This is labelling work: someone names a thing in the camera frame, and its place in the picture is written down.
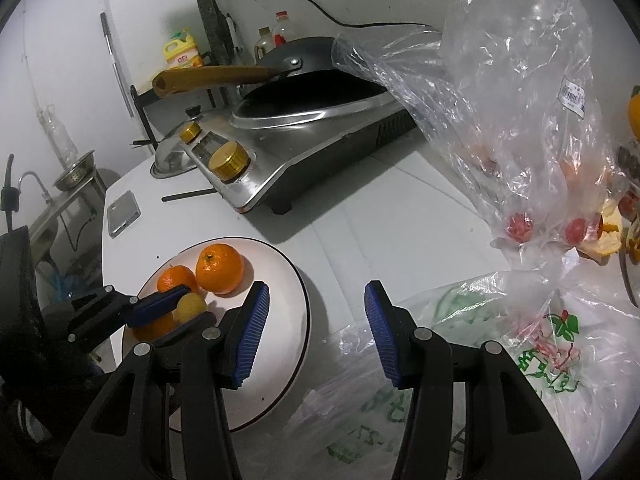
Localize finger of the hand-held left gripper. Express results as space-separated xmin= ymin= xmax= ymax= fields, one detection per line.
xmin=169 ymin=311 xmax=217 ymax=343
xmin=65 ymin=284 xmax=192 ymax=344

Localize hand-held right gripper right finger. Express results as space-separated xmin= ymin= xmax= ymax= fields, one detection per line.
xmin=364 ymin=280 xmax=583 ymax=480

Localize mandarin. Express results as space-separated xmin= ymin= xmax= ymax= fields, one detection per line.
xmin=156 ymin=266 xmax=200 ymax=295
xmin=129 ymin=310 xmax=176 ymax=342
xmin=195 ymin=243 xmax=246 ymax=295

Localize clear plastic bag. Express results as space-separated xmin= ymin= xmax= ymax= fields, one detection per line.
xmin=331 ymin=0 xmax=631 ymax=281

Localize yellow detergent bottle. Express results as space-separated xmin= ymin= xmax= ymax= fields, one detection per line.
xmin=163 ymin=27 xmax=204 ymax=71

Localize printed plastic bag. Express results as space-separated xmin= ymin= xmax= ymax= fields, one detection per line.
xmin=280 ymin=247 xmax=640 ymax=480

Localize clear plastic bottle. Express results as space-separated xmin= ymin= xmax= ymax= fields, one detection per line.
xmin=37 ymin=105 xmax=78 ymax=166

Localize white plate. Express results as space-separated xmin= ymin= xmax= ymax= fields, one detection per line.
xmin=121 ymin=236 xmax=312 ymax=433

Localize red cap bottle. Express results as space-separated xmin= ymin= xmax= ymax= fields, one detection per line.
xmin=272 ymin=10 xmax=296 ymax=48

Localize black metal rack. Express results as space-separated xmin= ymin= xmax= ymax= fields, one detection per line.
xmin=130 ymin=65 xmax=231 ymax=147

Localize large orange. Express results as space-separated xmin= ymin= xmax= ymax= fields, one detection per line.
xmin=627 ymin=85 xmax=640 ymax=141

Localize steel pot lid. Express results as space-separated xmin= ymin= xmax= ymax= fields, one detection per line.
xmin=150 ymin=105 xmax=221 ymax=180

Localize orange peel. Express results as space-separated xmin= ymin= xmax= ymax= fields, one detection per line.
xmin=580 ymin=197 xmax=640 ymax=266

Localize black wok wooden handle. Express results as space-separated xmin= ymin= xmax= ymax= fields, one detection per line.
xmin=151 ymin=36 xmax=391 ymax=106

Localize black umbrella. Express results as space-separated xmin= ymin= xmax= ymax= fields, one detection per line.
xmin=206 ymin=0 xmax=240 ymax=61

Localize silver induction cooker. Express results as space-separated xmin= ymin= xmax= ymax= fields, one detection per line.
xmin=179 ymin=72 xmax=426 ymax=216

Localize steel sink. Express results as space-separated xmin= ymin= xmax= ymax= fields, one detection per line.
xmin=27 ymin=180 xmax=108 ymax=261

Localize steel faucet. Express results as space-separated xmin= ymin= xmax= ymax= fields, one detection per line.
xmin=17 ymin=171 xmax=53 ymax=206

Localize grey rod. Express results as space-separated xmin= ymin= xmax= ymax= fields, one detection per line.
xmin=100 ymin=12 xmax=136 ymax=121

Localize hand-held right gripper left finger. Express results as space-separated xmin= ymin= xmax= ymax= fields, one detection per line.
xmin=59 ymin=280 xmax=271 ymax=480

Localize smartphone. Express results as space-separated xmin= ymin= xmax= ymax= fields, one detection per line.
xmin=106 ymin=190 xmax=142 ymax=239

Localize steel basin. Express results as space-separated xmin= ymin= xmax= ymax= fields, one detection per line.
xmin=52 ymin=150 xmax=98 ymax=192

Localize black chopstick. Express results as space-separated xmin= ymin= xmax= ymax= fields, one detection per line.
xmin=161 ymin=187 xmax=217 ymax=203

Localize box of dark round fruits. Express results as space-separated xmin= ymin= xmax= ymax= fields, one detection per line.
xmin=616 ymin=145 xmax=640 ymax=181

